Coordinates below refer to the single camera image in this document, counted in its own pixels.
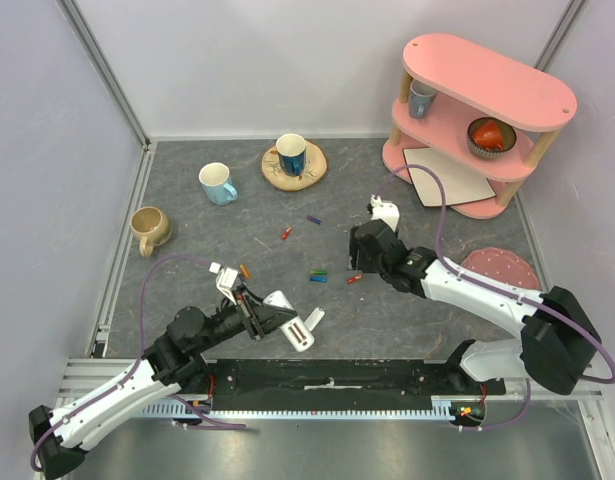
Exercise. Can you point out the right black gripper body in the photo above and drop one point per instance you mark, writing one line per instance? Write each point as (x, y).
(365, 243)

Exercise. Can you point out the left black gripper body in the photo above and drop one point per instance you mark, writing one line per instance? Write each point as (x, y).
(241, 316)

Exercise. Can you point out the white remote control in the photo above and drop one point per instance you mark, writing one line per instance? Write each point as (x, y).
(295, 329)

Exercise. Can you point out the white battery cover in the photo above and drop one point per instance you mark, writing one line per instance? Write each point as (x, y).
(314, 318)

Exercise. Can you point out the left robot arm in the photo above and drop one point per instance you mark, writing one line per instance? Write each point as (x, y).
(173, 364)

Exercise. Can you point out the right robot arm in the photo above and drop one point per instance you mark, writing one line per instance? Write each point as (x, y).
(552, 339)

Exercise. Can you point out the purple battery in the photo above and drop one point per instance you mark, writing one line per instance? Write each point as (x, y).
(314, 219)

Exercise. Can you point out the red orange battery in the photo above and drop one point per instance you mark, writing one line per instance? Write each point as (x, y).
(286, 233)

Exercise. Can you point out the beige floral plate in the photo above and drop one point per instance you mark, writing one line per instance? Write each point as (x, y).
(314, 168)

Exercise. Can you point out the white square plate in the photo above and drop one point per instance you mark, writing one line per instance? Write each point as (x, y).
(461, 185)

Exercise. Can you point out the pink dotted plate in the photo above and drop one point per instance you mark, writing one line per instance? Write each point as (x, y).
(503, 266)

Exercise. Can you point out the beige mug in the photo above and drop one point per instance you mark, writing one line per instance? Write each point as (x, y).
(151, 227)

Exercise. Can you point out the dark blue mug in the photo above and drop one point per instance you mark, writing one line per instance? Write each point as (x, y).
(291, 150)

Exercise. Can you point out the light blue mug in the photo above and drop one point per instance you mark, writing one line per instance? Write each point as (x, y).
(215, 179)

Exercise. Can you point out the grey-blue mug on shelf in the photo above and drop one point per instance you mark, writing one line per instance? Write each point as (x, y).
(421, 97)

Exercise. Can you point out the red cup in bowl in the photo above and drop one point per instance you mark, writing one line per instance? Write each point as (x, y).
(488, 136)

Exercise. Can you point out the dark patterned bowl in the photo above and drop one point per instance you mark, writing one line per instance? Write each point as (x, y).
(509, 139)

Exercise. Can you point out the pink three-tier shelf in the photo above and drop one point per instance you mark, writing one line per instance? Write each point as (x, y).
(484, 111)

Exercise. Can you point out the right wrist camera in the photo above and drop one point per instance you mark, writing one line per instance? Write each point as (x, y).
(384, 210)

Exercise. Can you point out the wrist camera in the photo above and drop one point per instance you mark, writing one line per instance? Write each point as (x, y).
(226, 280)
(384, 210)

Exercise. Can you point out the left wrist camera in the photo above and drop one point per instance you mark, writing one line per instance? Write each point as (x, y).
(226, 280)

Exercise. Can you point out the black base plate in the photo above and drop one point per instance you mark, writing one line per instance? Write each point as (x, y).
(333, 385)

